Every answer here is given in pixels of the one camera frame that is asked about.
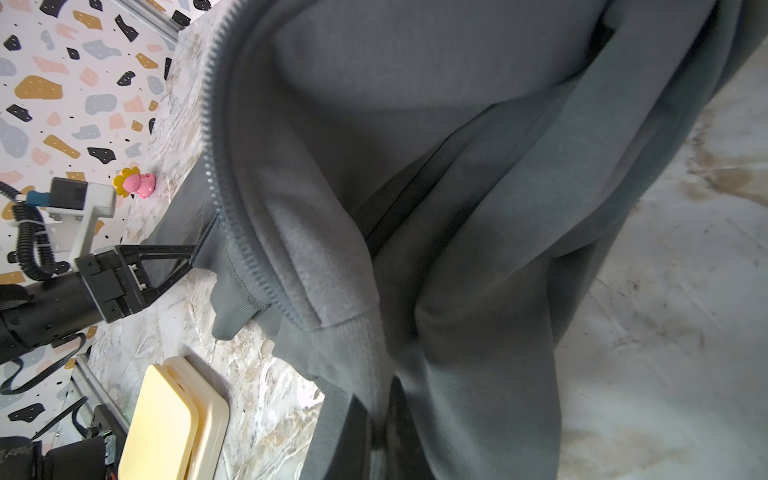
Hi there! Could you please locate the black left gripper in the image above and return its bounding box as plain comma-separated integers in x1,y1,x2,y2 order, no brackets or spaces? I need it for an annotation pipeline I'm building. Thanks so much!
1,217,218,363

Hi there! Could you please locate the aluminium corner frame post left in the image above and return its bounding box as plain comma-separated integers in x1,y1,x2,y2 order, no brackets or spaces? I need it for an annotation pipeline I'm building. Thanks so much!
114,0,195,44

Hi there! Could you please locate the cream kitchen scale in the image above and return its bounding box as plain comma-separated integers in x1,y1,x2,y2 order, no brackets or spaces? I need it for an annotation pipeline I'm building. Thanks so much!
117,356,230,480

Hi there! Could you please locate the pink yellow flower toy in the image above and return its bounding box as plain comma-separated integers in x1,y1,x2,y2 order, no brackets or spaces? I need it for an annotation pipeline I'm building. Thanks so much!
113,167,157,199

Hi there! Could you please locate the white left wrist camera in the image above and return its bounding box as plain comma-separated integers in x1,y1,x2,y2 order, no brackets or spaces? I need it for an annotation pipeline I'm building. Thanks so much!
25,177,116,271

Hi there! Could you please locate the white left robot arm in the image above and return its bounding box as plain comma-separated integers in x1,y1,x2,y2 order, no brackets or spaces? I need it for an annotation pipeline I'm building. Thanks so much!
1,243,229,479

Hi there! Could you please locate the black corrugated cable conduit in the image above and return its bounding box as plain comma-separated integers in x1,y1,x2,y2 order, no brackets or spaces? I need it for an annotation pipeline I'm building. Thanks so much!
0,179,58,283

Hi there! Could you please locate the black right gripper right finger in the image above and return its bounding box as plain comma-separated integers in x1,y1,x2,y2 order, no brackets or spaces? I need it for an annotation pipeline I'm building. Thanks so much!
385,377,435,479

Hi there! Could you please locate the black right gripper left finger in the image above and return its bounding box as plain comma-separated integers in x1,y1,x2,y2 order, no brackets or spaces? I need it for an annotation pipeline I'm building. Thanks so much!
299,392,370,480

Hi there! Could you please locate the grey zip-up jacket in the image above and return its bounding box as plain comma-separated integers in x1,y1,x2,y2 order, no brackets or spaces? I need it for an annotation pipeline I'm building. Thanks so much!
150,1,767,479

